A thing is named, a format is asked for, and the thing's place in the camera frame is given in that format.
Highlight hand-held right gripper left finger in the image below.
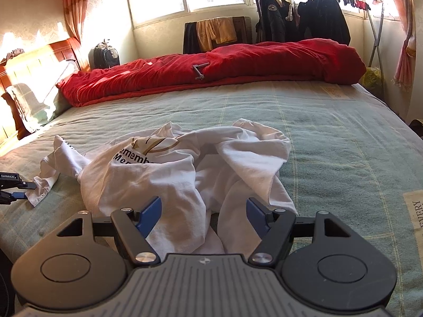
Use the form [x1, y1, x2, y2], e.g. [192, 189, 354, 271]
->
[57, 196, 162, 266]

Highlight plain black coat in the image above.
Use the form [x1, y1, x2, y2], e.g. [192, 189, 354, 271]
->
[297, 0, 351, 45]

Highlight light plaid pillow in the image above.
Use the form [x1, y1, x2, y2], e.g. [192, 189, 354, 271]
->
[7, 61, 80, 129]

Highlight metal clothes rack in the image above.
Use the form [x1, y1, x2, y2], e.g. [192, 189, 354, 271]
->
[248, 0, 385, 73]

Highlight red quilt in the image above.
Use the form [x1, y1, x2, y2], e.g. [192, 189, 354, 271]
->
[56, 39, 367, 108]

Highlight wooden headboard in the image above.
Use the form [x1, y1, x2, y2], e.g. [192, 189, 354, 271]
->
[0, 37, 90, 146]

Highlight dark wooden chair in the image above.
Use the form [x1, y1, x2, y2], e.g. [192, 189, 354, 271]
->
[183, 16, 253, 54]

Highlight white long-sleeve printed shirt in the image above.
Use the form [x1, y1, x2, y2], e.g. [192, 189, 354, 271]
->
[26, 118, 298, 255]

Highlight yellow garment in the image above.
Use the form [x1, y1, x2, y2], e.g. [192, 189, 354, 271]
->
[196, 17, 238, 52]

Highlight small clothes on rack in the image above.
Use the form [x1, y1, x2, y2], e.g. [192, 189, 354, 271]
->
[342, 0, 380, 11]

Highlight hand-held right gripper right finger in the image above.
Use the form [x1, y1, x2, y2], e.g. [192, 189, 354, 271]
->
[246, 197, 353, 266]

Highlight bed with green plaid sheet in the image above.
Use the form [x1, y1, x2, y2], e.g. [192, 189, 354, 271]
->
[0, 81, 423, 317]

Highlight yellow plastic bag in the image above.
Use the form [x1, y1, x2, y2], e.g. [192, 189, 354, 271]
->
[362, 67, 384, 95]

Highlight black jacket with round patch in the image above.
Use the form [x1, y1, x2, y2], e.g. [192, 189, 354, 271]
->
[255, 0, 300, 43]

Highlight crumpled cloth on headboard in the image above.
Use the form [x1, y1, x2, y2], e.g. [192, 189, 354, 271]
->
[0, 49, 25, 63]

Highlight grey backpack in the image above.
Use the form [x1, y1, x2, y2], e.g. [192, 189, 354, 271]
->
[89, 39, 120, 71]

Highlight black garment on chair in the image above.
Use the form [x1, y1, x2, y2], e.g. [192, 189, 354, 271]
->
[183, 22, 200, 54]

